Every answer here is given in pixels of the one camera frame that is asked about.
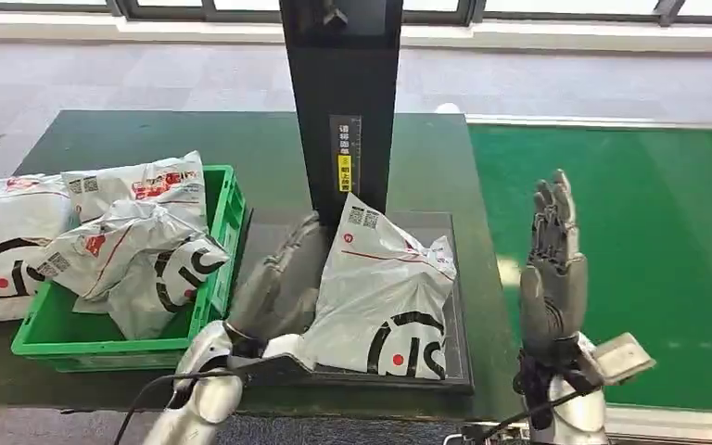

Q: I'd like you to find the black scanner column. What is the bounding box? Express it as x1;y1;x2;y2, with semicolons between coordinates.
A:
278;0;405;229

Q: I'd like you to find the white parcel bag red logo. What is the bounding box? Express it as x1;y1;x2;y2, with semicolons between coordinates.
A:
60;150;210;229

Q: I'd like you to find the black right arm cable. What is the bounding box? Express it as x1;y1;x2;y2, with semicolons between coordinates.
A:
471;385;604;445

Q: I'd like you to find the black yellow warning label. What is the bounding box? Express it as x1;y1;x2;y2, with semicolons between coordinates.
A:
330;114;363;196

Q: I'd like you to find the dark window frame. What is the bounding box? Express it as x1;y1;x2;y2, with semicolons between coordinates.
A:
0;0;712;26

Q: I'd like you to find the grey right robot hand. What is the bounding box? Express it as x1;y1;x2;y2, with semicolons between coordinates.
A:
518;169;590;368

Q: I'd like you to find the white parcel bag large print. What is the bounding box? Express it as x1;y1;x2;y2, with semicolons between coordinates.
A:
0;174;75;325

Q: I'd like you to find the white parcel bag black logo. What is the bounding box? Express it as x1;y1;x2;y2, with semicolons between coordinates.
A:
302;192;459;381

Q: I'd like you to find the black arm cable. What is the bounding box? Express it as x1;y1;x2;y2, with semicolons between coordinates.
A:
111;367;242;445
471;385;604;445

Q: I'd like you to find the green plastic crate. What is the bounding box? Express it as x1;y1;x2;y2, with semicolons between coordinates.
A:
11;163;253;374

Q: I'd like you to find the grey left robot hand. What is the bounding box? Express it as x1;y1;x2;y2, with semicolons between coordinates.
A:
226;211;333;346

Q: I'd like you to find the green conveyor belt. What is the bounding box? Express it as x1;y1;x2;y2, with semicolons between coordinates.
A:
467;122;712;414

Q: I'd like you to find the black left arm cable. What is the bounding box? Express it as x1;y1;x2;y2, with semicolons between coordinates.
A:
111;367;242;445

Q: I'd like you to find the silver conveyor frame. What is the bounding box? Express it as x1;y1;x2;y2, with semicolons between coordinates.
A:
441;113;712;445

